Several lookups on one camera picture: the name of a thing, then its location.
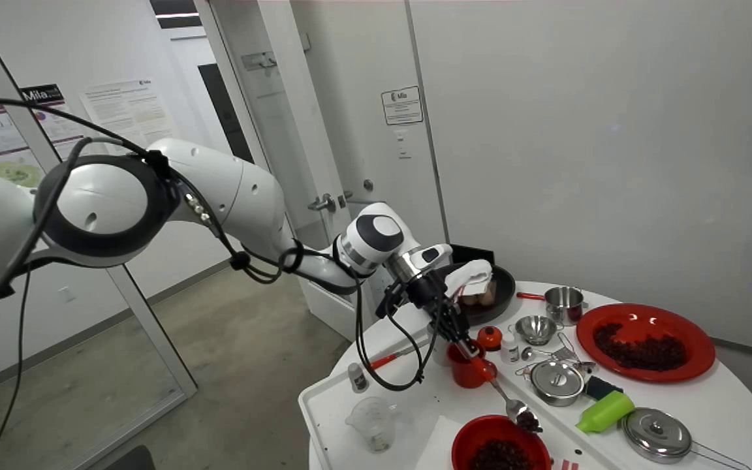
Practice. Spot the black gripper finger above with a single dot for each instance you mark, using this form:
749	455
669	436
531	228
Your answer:
470	334
454	334

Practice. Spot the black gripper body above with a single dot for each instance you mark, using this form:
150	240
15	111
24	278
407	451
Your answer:
432	291

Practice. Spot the metal spoon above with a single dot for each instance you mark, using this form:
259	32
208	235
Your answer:
519	408

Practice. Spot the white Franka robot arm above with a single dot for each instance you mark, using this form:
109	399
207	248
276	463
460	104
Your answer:
235	192

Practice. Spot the red mug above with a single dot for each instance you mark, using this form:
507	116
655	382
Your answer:
470	370

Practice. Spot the small steel bowl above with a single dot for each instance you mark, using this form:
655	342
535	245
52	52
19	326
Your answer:
535	329

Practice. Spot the small red bowl with beans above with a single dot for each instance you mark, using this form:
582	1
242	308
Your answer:
481	445

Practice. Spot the small red round object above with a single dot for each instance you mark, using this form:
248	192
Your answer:
488	336

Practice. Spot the small white salt shaker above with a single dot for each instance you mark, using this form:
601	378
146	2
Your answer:
510	347

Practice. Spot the white towel with red stripes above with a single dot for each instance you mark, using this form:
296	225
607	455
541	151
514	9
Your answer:
470	278

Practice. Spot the red stick utensil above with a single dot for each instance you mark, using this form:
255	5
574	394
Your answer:
386	357

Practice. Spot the small steel pot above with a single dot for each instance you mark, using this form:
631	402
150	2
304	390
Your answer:
565	304

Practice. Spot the clear plastic cup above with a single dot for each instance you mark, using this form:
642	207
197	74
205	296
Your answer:
377	421

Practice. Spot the small black block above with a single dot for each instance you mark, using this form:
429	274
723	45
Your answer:
601	387

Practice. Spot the green toy vegetable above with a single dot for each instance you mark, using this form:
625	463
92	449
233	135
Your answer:
607	411

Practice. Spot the red plate with beans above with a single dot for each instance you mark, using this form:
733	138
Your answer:
646	326

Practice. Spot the silver pot lid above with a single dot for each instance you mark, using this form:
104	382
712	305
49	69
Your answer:
655	434

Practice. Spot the metal door closer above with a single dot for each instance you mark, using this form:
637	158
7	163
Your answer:
259	60

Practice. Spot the white paper notice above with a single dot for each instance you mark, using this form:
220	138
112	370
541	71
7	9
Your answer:
128	107

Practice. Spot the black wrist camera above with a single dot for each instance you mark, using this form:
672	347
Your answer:
402	300

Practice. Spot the white wall sign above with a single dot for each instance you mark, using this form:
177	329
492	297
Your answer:
402	104

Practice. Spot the colourful wall poster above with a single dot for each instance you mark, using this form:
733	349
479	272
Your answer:
0	138

